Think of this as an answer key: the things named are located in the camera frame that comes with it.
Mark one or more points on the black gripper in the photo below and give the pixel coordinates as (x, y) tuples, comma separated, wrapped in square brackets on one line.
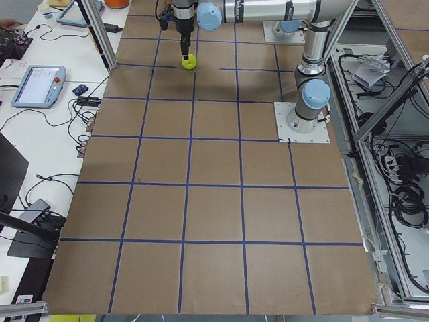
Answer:
[(184, 28)]

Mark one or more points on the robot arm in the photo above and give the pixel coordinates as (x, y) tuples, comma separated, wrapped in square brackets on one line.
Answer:
[(324, 21)]

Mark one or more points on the orange bucket with grey lid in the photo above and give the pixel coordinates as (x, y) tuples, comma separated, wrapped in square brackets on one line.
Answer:
[(117, 4)]

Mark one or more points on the blue teach pendant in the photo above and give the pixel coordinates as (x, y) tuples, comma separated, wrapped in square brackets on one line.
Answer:
[(72, 16), (40, 87)]

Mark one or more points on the aluminium frame post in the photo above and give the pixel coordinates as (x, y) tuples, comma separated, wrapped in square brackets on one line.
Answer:
[(99, 35)]

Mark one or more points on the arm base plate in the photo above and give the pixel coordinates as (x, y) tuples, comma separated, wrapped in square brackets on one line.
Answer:
[(284, 32), (292, 129)]

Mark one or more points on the black power adapter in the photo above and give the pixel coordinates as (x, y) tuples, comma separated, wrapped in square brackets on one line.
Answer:
[(112, 28)]

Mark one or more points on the green apple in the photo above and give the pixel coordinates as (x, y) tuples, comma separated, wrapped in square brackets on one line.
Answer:
[(190, 63)]

